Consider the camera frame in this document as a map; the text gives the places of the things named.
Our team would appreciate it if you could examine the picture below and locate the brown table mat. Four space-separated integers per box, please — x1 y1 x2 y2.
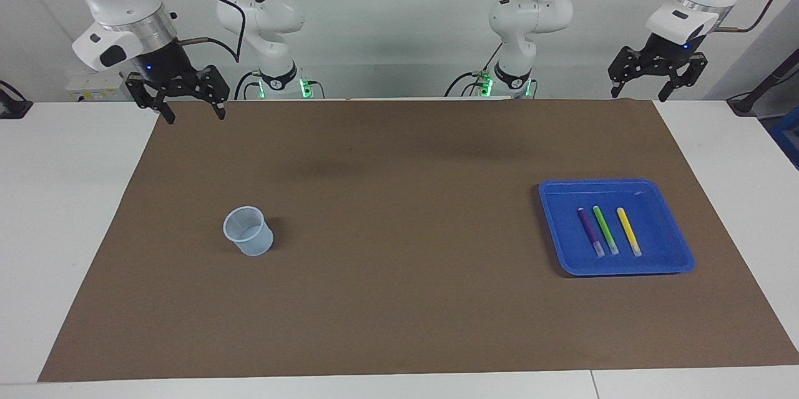
37 98 799 382

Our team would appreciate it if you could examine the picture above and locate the black left base cable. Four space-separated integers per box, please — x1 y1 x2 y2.
444 43 503 98

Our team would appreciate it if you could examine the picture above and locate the black stand pole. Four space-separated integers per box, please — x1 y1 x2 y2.
727 48 799 117

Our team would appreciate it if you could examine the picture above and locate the black right base cable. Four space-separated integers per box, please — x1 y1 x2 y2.
234 70 263 101

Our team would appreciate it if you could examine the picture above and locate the purple pen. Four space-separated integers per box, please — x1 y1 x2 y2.
577 207 605 258

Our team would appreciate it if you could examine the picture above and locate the translucent plastic cup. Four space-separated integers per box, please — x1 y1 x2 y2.
223 205 274 257

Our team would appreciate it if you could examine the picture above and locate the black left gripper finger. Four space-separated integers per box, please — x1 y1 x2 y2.
609 45 650 99
657 52 709 103

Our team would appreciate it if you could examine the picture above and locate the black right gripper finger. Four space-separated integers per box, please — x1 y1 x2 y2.
125 72 176 126
187 64 230 121

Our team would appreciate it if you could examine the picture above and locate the green pen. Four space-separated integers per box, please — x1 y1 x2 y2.
592 205 619 256

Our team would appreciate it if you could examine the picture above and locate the black base cable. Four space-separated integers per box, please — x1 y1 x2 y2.
234 70 263 101
444 43 503 98

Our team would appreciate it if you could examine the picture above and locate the yellow pen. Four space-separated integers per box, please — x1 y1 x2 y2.
617 207 642 257

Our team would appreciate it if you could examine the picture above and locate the black table clamp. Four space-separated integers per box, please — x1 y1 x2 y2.
0 79 33 120

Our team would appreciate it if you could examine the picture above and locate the white box with yellow labels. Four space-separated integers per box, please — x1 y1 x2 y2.
66 70 135 102

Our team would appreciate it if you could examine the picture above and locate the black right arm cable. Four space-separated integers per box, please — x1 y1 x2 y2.
169 0 246 64

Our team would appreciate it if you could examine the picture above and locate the blue crate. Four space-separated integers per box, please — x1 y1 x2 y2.
768 106 799 169

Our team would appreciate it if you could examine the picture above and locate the blue plastic tray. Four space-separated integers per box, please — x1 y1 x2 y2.
538 179 695 277

